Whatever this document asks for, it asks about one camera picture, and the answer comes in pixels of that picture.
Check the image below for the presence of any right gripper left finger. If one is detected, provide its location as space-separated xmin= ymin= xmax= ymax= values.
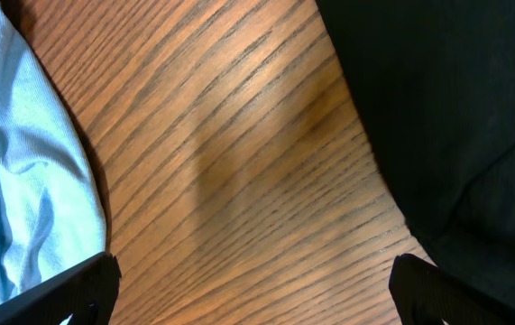
xmin=0 ymin=252 xmax=122 ymax=325

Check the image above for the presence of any black garment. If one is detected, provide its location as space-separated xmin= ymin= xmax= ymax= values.
xmin=317 ymin=0 xmax=515 ymax=310

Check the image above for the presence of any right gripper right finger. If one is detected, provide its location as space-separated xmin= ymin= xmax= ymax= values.
xmin=389 ymin=254 xmax=515 ymax=325

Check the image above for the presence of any light blue t-shirt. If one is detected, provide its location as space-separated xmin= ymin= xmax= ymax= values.
xmin=0 ymin=5 xmax=106 ymax=305

